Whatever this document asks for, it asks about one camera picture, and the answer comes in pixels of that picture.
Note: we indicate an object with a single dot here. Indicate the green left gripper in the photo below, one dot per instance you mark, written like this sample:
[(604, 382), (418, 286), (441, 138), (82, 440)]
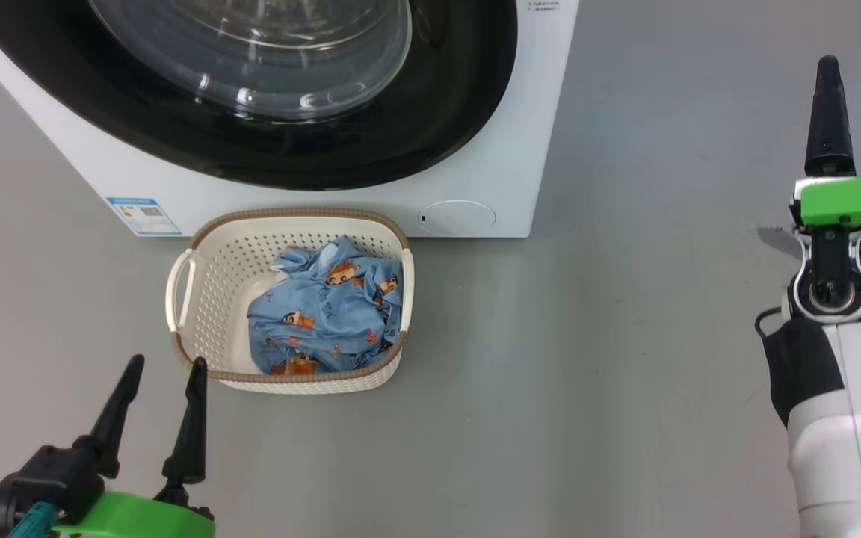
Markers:
[(131, 519)]

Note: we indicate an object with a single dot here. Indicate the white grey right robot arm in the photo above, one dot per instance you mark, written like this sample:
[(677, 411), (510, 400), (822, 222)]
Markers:
[(849, 426)]

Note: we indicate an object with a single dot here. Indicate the black round glass washer door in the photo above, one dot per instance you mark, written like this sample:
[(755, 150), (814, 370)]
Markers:
[(438, 112)]

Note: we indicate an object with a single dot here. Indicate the white front-load washing machine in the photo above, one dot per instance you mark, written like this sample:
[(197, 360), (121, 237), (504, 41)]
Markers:
[(490, 112)]

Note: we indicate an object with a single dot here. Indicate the cream perforated laundry basket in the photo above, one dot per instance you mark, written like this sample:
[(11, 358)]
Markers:
[(214, 299)]

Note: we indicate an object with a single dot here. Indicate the round white filter cover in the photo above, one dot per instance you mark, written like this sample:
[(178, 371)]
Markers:
[(460, 217)]

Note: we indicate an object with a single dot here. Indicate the blue white energy label sticker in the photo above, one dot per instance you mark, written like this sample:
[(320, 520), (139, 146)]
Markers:
[(145, 217)]

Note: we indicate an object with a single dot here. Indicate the blue cartoon print garment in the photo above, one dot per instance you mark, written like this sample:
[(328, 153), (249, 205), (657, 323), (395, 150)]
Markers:
[(333, 314)]

